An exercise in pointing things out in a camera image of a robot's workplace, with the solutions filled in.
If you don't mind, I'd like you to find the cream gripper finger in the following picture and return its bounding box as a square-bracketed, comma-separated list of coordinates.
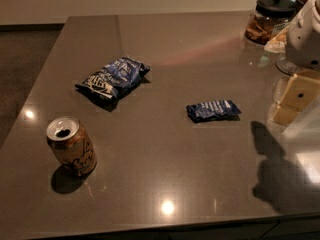
[271, 69, 320, 126]

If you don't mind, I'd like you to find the orange soda can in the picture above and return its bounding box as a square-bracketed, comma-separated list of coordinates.
[46, 116, 97, 177]

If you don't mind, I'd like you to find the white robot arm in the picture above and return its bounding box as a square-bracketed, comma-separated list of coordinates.
[271, 0, 320, 126]

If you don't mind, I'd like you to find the glass jar with black lid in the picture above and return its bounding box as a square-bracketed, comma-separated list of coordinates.
[245, 0, 296, 45]

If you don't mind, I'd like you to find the small blue snack packet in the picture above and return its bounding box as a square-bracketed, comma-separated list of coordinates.
[186, 100, 241, 122]

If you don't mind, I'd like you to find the large blue chip bag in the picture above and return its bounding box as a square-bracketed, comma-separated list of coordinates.
[75, 57, 151, 100]

